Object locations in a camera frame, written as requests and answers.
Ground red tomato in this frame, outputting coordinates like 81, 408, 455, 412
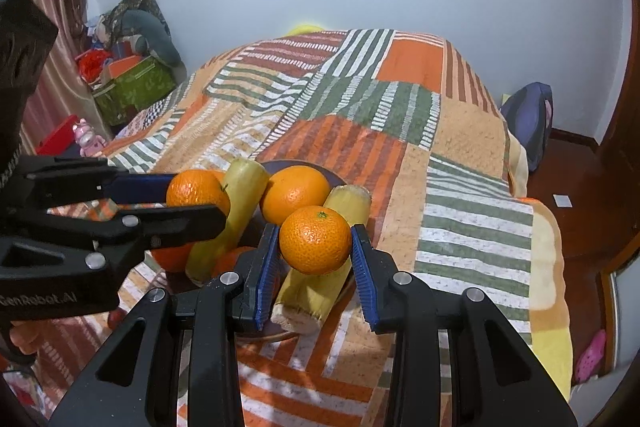
212, 246, 255, 279
151, 243, 193, 273

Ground large orange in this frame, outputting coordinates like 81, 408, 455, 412
260, 165, 330, 225
166, 169, 231, 217

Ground small mandarin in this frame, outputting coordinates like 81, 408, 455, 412
279, 206, 352, 275

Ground dark red plum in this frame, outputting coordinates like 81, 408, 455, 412
106, 308, 127, 331

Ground left human hand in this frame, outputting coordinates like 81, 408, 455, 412
10, 321, 49, 355

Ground red box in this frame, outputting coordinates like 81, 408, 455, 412
36, 115, 79, 156

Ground pink toy figure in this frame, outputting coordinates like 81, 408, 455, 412
73, 118, 107, 157

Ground pink slipper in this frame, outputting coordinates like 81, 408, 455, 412
574, 329, 606, 384

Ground green cardboard box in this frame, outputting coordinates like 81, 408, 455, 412
93, 56, 176, 127

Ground checkered quilt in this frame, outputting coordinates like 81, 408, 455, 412
128, 100, 167, 133

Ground purple ceramic plate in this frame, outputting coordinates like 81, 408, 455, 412
164, 159, 345, 343

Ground grey green pillow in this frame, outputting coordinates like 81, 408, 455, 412
120, 10, 181, 67

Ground blue backpack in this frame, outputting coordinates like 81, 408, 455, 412
500, 82, 554, 172

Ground striped patchwork bed cover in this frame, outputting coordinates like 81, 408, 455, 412
34, 28, 574, 427

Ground yellow round cushion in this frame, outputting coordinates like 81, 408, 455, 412
284, 24, 323, 38

